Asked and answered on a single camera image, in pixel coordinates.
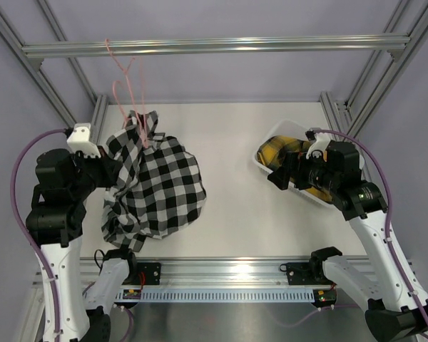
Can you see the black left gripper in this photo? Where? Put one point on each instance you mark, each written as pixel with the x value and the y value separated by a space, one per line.
pixel 110 168

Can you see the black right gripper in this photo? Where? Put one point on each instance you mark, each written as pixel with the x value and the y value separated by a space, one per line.
pixel 292 166

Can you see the yellow plaid shirt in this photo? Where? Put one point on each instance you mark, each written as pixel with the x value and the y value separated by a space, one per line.
pixel 272 153

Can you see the black white checked shirt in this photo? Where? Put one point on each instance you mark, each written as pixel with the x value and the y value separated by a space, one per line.
pixel 159 190

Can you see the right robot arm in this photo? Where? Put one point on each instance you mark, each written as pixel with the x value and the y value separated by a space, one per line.
pixel 396 306

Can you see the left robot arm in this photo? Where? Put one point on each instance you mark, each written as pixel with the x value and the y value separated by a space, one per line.
pixel 55 224

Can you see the white plastic basket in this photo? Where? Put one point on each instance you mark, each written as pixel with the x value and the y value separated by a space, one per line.
pixel 321 168

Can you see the aluminium top bar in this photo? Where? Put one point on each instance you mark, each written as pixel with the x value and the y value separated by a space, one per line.
pixel 67 49

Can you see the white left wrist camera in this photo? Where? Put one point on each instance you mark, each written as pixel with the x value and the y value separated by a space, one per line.
pixel 80 141

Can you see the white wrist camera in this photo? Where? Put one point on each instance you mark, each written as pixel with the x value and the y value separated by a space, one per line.
pixel 80 141
pixel 319 142

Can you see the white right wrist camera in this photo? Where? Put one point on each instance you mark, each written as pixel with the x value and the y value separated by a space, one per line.
pixel 319 142

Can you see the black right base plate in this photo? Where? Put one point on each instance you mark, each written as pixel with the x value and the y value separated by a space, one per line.
pixel 309 273

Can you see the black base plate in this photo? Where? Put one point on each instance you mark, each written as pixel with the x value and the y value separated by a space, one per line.
pixel 309 273
pixel 144 274

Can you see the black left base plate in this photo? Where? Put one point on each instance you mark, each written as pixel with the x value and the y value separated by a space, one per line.
pixel 144 274

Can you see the aluminium front rail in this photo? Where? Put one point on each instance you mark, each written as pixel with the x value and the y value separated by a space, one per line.
pixel 222 272

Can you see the slotted cable duct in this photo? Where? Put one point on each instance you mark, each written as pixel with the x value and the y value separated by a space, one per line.
pixel 154 295

